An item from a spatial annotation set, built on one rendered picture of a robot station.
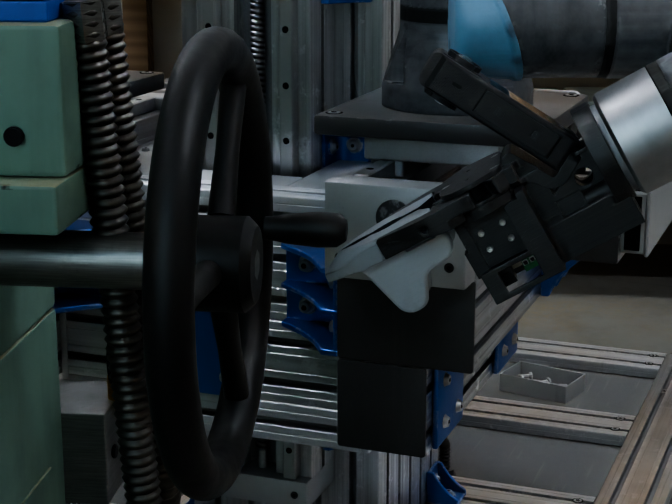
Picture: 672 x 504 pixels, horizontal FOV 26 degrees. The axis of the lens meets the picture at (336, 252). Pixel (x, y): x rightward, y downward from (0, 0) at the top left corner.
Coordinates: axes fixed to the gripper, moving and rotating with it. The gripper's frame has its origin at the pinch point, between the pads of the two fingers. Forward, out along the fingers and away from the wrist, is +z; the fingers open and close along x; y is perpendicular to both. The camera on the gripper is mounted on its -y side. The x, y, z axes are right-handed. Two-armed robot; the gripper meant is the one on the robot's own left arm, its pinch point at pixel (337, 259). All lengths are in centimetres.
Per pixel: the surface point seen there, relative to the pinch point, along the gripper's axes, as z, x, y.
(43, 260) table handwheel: 12.9, -13.1, -10.9
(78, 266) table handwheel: 11.2, -13.1, -9.5
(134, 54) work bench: 93, 306, -26
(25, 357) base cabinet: 25.0, 2.6, -4.2
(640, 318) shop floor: 1, 245, 90
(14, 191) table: 10.3, -17.5, -15.5
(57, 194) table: 8.2, -17.3, -14.1
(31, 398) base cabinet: 26.8, 3.4, -1.1
